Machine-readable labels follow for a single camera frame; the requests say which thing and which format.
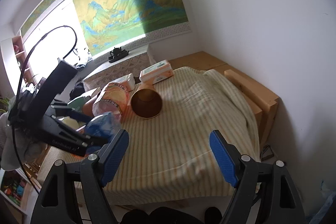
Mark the copper orange cup right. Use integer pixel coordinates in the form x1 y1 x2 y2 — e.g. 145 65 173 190
130 84 163 119

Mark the tissue pack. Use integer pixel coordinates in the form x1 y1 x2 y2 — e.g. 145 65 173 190
112 73 135 92
139 60 174 85

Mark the tissue pack right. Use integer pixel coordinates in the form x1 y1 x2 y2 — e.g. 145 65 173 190
139 60 174 85

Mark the striped tablecloth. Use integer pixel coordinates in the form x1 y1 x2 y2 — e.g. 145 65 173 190
36 66 261 205

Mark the black cable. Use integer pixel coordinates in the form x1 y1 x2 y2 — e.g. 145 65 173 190
10 25 79 193

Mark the black teapot set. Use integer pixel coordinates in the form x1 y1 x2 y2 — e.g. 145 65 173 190
108 47 129 63

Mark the tissue pack middle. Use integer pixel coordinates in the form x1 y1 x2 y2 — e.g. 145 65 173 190
112 73 135 92

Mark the pink plastic cup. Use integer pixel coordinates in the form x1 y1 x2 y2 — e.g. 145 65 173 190
92 82 129 121

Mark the white cylindrical cup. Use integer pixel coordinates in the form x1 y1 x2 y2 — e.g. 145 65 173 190
60 117 80 130

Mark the black bag on floor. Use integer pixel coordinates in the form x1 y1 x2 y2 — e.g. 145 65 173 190
70 82 85 100

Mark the lace covered low table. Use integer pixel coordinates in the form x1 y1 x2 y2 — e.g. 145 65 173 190
83 45 157 91

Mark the white bookshelf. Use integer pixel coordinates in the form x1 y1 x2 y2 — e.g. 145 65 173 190
1 36 37 98

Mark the blue Arctic Ocean cup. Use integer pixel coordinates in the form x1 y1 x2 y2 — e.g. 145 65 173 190
84 112 121 143

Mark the orange cup left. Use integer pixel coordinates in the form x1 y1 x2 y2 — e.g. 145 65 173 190
83 96 99 117

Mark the landscape painting roller blind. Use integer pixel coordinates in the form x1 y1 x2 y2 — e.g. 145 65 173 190
72 0 190 58

